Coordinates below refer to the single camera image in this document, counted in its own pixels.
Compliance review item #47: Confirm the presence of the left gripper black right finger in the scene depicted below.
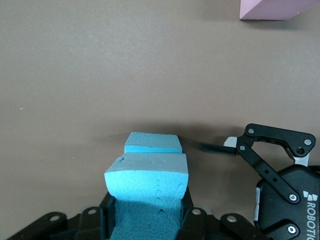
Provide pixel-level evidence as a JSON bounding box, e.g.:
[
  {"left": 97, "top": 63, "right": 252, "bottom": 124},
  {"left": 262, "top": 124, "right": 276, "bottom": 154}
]
[{"left": 178, "top": 193, "right": 270, "bottom": 240}]

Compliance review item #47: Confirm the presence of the brown paper table cover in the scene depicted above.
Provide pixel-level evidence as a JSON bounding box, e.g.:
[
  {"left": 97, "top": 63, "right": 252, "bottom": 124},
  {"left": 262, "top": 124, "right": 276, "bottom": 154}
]
[{"left": 0, "top": 0, "right": 320, "bottom": 240}]

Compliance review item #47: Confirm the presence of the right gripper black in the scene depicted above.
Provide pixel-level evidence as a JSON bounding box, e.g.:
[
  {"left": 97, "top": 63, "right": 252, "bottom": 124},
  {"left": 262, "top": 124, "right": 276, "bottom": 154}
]
[{"left": 199, "top": 123, "right": 320, "bottom": 240}]

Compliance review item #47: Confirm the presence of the pink foam cube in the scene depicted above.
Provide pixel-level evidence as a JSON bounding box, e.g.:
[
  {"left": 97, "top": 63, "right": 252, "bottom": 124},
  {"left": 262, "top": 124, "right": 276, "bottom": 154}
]
[{"left": 239, "top": 0, "right": 320, "bottom": 21}]

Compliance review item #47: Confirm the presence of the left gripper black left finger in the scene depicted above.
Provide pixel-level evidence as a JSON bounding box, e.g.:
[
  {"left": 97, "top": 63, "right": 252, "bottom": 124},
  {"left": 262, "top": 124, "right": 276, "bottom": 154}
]
[{"left": 7, "top": 193, "right": 116, "bottom": 240}]

